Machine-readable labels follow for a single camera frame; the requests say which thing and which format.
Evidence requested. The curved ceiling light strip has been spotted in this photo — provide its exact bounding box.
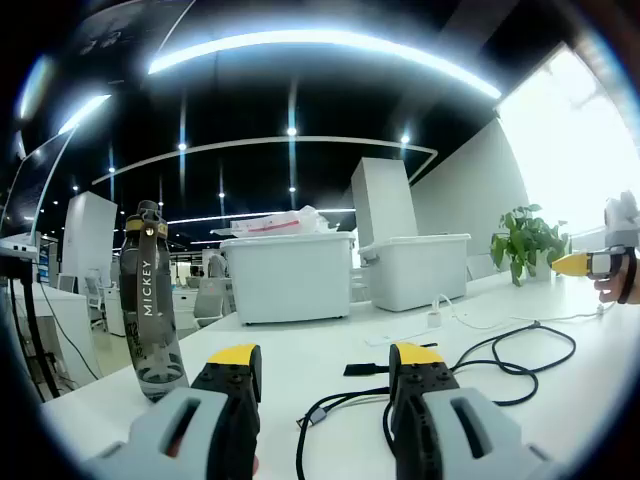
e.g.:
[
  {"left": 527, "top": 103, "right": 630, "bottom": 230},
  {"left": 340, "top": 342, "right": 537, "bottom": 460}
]
[{"left": 147, "top": 29, "right": 503, "bottom": 101}]

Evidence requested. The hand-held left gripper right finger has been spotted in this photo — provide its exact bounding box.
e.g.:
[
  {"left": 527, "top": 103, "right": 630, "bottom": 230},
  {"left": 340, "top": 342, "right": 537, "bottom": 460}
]
[{"left": 388, "top": 342, "right": 556, "bottom": 480}]

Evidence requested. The black data cable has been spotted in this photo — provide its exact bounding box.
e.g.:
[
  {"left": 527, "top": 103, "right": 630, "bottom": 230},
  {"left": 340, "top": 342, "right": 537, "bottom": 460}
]
[{"left": 293, "top": 319, "right": 577, "bottom": 480}]

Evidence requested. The dark grey water bottle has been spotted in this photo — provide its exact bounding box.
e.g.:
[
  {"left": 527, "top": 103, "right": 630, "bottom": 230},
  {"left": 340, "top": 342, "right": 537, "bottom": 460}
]
[{"left": 118, "top": 199, "right": 190, "bottom": 404}]

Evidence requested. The black Velcro strap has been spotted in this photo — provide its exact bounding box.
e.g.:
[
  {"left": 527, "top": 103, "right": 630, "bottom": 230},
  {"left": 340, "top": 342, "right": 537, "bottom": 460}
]
[{"left": 342, "top": 363, "right": 392, "bottom": 378}]

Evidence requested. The white charger cable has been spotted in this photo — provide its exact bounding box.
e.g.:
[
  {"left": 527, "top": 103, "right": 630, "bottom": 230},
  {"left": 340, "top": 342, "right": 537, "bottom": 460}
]
[{"left": 432, "top": 293, "right": 609, "bottom": 332}]

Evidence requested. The white lidded storage bin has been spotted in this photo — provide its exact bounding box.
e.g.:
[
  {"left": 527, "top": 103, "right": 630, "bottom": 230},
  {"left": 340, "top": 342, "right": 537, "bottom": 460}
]
[{"left": 357, "top": 233, "right": 472, "bottom": 312}]

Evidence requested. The black gripper hand strap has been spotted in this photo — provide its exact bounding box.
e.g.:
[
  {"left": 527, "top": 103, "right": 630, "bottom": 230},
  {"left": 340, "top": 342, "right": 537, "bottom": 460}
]
[{"left": 617, "top": 247, "right": 640, "bottom": 305}]

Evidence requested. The white square pillar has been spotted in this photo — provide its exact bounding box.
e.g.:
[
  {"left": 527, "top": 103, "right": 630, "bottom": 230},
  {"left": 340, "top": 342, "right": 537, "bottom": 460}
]
[{"left": 349, "top": 157, "right": 419, "bottom": 247}]

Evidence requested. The white partition pillar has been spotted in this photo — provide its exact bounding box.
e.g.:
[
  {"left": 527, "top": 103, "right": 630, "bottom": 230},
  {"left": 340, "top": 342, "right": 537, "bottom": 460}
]
[{"left": 59, "top": 191, "right": 119, "bottom": 294}]

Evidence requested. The green potted plant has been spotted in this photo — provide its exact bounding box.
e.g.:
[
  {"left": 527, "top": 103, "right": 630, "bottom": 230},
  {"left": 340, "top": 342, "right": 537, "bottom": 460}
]
[{"left": 489, "top": 203, "right": 574, "bottom": 287}]

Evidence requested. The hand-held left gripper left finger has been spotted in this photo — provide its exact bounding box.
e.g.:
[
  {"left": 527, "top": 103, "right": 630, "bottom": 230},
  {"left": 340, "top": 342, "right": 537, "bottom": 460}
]
[{"left": 82, "top": 343, "right": 263, "bottom": 480}]

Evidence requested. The pile of clear plastic bags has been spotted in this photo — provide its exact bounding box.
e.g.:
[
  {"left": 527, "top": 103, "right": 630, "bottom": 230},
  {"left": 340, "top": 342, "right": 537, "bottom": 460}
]
[{"left": 209, "top": 204, "right": 341, "bottom": 239}]

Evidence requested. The black monitor cable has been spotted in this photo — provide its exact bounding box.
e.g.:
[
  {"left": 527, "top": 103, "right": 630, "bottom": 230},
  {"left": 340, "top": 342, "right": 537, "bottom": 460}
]
[{"left": 0, "top": 259, "right": 62, "bottom": 401}]

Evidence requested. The person's right hand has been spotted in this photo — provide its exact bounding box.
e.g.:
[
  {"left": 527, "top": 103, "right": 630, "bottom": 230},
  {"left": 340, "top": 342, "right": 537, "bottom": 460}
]
[{"left": 593, "top": 257, "right": 640, "bottom": 305}]

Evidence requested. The white storage bin with bags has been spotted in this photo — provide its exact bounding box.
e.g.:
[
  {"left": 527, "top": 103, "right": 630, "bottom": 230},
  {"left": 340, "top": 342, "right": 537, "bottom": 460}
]
[{"left": 219, "top": 230, "right": 356, "bottom": 326}]

